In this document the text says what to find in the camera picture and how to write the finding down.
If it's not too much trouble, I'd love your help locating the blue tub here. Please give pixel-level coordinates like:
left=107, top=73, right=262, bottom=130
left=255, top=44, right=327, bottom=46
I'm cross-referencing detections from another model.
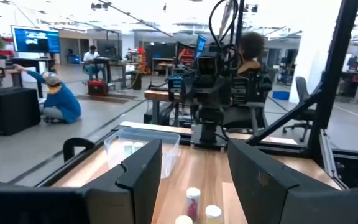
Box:
left=272, top=90, right=291, bottom=101

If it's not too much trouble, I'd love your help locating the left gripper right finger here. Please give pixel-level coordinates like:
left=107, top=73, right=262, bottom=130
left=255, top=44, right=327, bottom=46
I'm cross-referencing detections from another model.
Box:
left=227, top=138, right=358, bottom=224

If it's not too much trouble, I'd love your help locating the teal pill bottle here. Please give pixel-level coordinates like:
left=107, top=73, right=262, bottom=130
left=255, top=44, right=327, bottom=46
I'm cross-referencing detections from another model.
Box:
left=123, top=141, right=134, bottom=158

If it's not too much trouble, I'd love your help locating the blue lit monitor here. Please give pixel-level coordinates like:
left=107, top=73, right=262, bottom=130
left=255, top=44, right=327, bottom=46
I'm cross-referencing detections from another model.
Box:
left=195, top=34, right=208, bottom=60

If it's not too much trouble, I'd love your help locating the pink pill bottle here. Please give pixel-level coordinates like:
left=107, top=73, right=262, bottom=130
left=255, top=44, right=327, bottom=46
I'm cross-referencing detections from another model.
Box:
left=175, top=215, right=194, bottom=224

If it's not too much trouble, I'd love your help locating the blue bottle with red pills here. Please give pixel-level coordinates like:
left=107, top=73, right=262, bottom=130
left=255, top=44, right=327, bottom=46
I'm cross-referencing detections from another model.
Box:
left=186, top=187, right=201, bottom=221

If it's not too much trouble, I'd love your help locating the wooden top table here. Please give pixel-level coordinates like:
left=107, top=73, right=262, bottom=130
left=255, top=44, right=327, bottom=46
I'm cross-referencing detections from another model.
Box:
left=144, top=90, right=180, bottom=125

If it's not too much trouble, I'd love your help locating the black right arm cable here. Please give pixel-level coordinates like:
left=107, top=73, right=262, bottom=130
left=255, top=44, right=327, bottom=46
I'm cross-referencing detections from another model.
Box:
left=208, top=0, right=241, bottom=54

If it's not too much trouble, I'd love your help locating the yellow-green pill bottle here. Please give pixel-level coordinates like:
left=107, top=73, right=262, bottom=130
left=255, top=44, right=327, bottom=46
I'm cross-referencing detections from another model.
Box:
left=204, top=204, right=223, bottom=224

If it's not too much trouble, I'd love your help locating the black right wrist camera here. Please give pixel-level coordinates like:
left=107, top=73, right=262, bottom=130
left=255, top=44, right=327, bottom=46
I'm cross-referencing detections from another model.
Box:
left=195, top=51, right=225, bottom=77

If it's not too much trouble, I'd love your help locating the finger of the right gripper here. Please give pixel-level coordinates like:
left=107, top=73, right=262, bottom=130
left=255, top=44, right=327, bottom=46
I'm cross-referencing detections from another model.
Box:
left=168, top=76, right=183, bottom=102
left=231, top=77, right=250, bottom=105

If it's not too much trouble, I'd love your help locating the black office chair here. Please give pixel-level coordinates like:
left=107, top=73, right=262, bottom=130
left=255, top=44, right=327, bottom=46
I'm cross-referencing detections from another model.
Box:
left=283, top=76, right=318, bottom=143
left=224, top=73, right=275, bottom=136

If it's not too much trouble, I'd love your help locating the black frame clamp handle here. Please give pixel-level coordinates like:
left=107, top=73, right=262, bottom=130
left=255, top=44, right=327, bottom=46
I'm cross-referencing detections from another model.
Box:
left=62, top=137, right=96, bottom=164

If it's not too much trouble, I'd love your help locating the person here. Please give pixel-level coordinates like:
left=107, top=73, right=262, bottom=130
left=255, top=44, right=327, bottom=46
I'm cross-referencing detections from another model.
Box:
left=12, top=63, right=82, bottom=124
left=236, top=31, right=272, bottom=77
left=82, top=45, right=105, bottom=82

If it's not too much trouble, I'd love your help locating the clear plastic bin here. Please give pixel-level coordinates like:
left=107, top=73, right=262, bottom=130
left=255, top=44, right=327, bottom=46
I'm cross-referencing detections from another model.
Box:
left=103, top=126, right=181, bottom=180

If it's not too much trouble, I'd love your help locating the red equipment box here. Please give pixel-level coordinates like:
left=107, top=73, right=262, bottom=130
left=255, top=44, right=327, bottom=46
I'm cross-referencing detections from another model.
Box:
left=87, top=80, right=109, bottom=97

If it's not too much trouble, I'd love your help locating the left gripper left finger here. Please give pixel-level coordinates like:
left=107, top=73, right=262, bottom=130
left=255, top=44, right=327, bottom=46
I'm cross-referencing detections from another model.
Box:
left=0, top=138, right=163, bottom=224

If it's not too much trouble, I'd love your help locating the large wall screen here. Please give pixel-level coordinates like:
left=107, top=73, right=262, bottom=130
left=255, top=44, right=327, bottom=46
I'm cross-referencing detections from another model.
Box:
left=10, top=25, right=61, bottom=54

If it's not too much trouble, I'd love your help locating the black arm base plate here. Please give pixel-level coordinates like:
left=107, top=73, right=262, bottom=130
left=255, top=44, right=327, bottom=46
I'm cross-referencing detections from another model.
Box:
left=190, top=123, right=229, bottom=149

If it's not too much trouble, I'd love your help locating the large black box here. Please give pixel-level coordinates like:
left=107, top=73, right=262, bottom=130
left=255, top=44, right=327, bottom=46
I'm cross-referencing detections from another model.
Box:
left=0, top=87, right=42, bottom=136

